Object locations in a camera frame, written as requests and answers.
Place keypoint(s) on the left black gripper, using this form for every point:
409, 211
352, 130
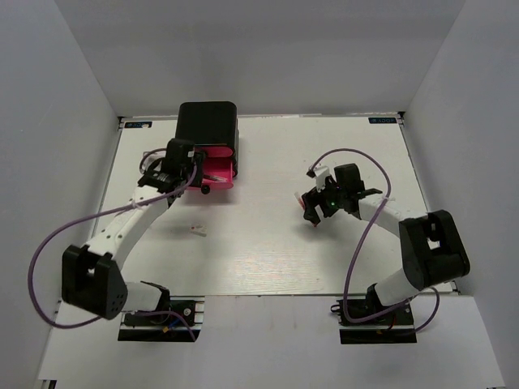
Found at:
199, 160

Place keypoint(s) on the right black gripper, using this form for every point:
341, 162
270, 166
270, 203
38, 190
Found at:
314, 198

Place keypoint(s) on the pink top drawer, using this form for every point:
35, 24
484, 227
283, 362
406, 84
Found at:
216, 151

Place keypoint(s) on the pink drawer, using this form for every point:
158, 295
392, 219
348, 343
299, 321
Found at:
214, 174
216, 151

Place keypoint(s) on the purple pen refill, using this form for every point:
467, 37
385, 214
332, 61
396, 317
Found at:
215, 178

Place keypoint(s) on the red pen refill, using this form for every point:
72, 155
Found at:
300, 201

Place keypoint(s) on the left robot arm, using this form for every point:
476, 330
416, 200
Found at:
92, 274

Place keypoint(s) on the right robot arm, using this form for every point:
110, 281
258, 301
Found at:
432, 251

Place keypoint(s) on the black drawer cabinet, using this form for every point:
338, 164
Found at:
210, 123

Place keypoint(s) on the white staples box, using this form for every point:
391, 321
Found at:
199, 230

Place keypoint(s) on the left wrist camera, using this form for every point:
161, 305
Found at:
149, 157

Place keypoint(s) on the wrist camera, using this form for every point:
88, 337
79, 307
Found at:
149, 157
320, 175

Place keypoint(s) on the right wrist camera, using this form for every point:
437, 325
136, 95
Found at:
320, 175

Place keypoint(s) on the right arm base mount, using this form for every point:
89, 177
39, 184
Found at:
397, 327

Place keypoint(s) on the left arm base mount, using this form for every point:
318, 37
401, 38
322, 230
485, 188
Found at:
182, 324

